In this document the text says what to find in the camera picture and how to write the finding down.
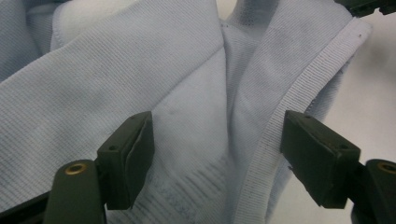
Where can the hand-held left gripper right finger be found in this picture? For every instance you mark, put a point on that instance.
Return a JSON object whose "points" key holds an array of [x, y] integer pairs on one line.
{"points": [[320, 161]]}

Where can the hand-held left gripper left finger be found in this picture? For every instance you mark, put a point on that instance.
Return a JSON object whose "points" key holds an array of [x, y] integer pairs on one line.
{"points": [[127, 161]]}

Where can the light blue tank top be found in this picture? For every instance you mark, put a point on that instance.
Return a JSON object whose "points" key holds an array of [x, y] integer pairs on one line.
{"points": [[155, 77]]}

